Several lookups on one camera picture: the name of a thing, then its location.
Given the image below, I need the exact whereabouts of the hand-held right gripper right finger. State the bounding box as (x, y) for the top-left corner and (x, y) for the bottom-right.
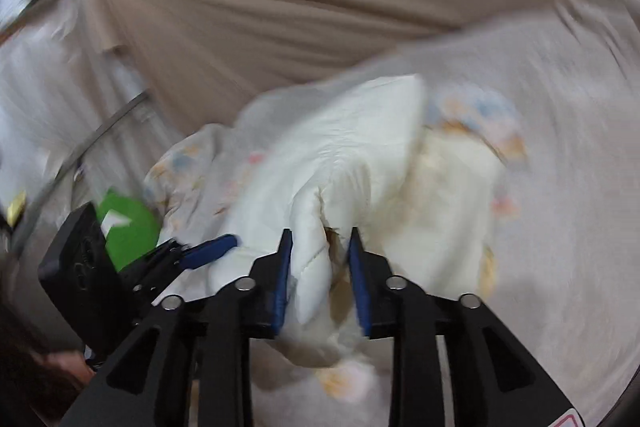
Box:
(348, 227), (586, 427)

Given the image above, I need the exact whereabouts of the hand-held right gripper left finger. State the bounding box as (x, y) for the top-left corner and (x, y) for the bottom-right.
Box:
(60, 228), (293, 427)

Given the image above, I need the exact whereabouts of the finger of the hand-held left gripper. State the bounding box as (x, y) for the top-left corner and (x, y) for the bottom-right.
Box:
(120, 234), (238, 308)

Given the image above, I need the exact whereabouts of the cream quilted jacket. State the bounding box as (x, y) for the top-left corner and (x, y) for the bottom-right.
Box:
(207, 74), (506, 368)

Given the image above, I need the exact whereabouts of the person's left forearm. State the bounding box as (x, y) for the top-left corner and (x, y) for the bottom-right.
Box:
(0, 297), (86, 425)

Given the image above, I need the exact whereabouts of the person's left hand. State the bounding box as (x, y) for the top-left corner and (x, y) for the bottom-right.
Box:
(46, 350), (97, 387)

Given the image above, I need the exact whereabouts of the green cushion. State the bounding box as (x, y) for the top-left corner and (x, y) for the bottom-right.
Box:
(95, 189), (163, 273)

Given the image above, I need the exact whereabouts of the small yellow object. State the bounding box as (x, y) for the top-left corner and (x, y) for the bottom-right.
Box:
(7, 192), (28, 228)

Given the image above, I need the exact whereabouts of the white satin curtain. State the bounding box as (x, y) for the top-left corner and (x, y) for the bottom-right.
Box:
(0, 0), (186, 348)

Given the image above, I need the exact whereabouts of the floral grey bed blanket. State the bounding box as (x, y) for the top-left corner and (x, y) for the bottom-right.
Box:
(142, 0), (640, 427)

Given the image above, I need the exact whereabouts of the grey metal rail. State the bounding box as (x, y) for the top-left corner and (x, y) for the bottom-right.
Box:
(10, 92), (151, 253)

